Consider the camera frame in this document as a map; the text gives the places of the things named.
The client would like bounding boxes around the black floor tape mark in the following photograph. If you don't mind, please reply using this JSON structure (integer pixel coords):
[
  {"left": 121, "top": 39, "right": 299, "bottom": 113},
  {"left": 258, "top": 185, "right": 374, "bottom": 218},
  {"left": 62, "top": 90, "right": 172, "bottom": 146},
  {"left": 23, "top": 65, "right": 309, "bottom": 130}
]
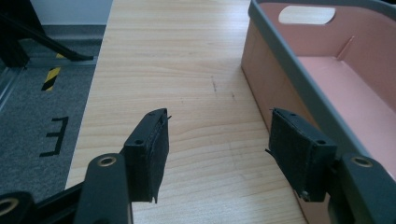
[{"left": 38, "top": 116, "right": 70, "bottom": 158}]

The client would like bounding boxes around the yellow black striped floor tape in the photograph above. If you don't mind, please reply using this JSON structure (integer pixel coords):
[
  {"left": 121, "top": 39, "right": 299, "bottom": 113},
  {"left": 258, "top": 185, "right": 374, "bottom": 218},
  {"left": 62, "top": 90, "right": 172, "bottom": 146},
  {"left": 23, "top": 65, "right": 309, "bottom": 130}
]
[{"left": 40, "top": 52, "right": 65, "bottom": 92}]

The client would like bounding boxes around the black metal stand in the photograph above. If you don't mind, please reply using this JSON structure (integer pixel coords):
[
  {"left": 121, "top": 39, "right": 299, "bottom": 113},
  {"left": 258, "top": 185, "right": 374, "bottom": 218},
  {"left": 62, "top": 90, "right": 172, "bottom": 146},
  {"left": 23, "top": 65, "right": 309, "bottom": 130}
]
[{"left": 0, "top": 0, "right": 94, "bottom": 68}]

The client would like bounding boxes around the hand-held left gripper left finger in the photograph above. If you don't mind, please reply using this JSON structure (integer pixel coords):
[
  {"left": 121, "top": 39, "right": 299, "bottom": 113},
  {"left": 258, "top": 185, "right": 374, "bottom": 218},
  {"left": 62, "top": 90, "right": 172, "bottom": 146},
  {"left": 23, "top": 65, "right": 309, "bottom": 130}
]
[{"left": 74, "top": 107, "right": 171, "bottom": 224}]

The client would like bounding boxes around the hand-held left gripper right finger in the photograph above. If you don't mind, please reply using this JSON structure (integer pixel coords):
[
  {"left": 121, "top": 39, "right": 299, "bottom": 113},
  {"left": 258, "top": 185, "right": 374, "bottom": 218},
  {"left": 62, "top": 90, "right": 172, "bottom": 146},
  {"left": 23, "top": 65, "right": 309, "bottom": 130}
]
[{"left": 265, "top": 107, "right": 396, "bottom": 224}]

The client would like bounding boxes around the pink bin with grey rim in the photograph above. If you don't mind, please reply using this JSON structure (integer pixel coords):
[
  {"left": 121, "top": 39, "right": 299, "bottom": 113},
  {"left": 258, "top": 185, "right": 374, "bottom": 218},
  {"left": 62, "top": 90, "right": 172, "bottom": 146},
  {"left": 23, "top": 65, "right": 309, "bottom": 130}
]
[{"left": 240, "top": 0, "right": 396, "bottom": 224}]

